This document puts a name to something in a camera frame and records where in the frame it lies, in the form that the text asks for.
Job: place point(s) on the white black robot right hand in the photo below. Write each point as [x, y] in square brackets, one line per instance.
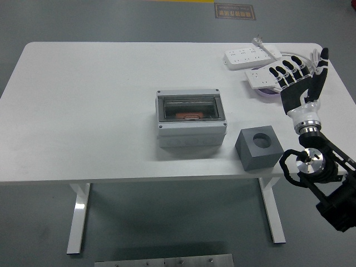
[296, 94]

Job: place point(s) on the grey plastic junction box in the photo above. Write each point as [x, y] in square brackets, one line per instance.
[189, 136]

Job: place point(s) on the orange cylindrical battery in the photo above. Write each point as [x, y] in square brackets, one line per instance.
[180, 114]

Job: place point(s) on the transparent hinged box lid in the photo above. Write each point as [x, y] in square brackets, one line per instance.
[162, 108]

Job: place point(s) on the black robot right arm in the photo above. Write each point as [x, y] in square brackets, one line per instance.
[333, 205]

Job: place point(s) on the grey block battery holder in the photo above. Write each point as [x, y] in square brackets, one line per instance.
[261, 158]

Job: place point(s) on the purple round disc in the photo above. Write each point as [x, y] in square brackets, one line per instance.
[267, 93]

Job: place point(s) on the flat white socket panel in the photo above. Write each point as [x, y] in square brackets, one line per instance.
[258, 78]

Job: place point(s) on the long white power strip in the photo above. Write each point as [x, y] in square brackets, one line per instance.
[244, 57]

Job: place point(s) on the brown floor sign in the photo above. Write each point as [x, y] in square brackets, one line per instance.
[235, 11]

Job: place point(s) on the white table leg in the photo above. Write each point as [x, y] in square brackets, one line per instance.
[274, 211]
[76, 217]

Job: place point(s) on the grey metal plate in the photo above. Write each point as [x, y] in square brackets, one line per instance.
[164, 261]

